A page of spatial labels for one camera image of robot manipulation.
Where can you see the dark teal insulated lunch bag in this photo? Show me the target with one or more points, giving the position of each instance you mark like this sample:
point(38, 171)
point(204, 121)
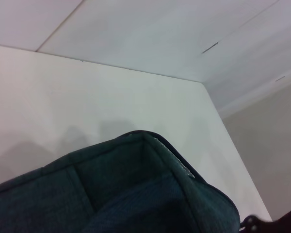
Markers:
point(87, 194)

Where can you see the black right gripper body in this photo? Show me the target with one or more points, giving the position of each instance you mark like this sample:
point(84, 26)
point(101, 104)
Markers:
point(281, 224)

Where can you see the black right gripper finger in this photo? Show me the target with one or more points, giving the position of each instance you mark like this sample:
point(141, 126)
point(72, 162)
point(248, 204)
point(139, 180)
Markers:
point(249, 224)

